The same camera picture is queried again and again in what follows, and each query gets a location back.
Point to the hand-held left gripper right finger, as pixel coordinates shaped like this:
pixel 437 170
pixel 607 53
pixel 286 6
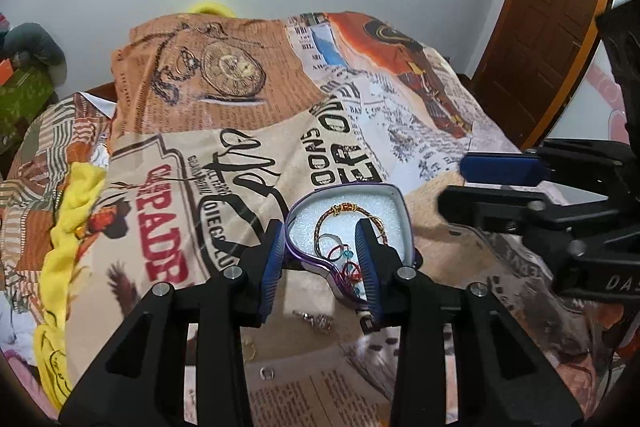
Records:
pixel 368 264

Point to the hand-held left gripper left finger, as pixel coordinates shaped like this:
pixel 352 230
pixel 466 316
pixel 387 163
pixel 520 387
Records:
pixel 273 264

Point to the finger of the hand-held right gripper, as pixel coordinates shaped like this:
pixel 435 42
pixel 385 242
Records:
pixel 500 169
pixel 490 207

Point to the purple metal jewelry box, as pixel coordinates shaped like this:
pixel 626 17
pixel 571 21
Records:
pixel 310 219

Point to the teal bead earring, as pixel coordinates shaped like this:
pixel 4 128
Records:
pixel 347 251

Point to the red hoop earring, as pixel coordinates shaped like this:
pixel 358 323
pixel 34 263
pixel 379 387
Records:
pixel 336 254

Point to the silver charm earring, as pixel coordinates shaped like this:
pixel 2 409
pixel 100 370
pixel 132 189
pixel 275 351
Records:
pixel 316 320

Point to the printed blanket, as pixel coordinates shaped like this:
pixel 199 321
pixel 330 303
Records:
pixel 250 107

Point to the brown wooden door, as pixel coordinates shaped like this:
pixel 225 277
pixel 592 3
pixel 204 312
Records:
pixel 550 7

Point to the yellow fringed cloth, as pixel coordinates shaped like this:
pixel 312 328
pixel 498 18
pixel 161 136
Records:
pixel 75 207

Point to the striped patchwork bedsheet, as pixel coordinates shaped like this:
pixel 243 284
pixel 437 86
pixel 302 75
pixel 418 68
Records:
pixel 45 142

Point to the yellow pillow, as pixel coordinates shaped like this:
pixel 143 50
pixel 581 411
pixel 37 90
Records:
pixel 212 7

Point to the pink cloth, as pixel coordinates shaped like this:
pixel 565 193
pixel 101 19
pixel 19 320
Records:
pixel 22 382

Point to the grey plush toy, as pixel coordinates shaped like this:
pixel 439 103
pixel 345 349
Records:
pixel 35 47

